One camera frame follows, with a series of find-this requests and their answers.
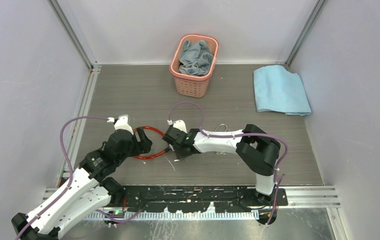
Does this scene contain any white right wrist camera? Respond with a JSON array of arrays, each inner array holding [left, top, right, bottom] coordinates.
[[167, 119, 188, 133]]

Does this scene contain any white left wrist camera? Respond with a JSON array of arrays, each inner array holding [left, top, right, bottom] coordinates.
[[107, 114, 134, 135]]

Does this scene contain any grey cloth in basket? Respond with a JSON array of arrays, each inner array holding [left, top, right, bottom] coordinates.
[[178, 40, 214, 77]]

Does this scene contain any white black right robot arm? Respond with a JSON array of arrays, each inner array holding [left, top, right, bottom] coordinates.
[[162, 124, 281, 206]]

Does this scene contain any light blue folded towel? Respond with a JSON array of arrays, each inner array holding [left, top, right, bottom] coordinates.
[[253, 65, 312, 116]]

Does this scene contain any red cable lock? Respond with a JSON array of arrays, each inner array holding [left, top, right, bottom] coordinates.
[[133, 126, 171, 160]]

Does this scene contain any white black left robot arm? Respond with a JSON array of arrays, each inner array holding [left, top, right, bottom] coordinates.
[[11, 127, 152, 240]]

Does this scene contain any brass padlock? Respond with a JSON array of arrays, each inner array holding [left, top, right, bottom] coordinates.
[[214, 123, 228, 132]]

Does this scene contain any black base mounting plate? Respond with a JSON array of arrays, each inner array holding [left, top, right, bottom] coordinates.
[[108, 185, 289, 213]]

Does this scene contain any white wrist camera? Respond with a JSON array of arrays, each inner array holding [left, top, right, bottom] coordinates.
[[107, 114, 134, 135], [167, 119, 188, 133]]

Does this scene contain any pink plastic basket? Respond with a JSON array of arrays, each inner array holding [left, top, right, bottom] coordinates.
[[169, 34, 219, 98]]

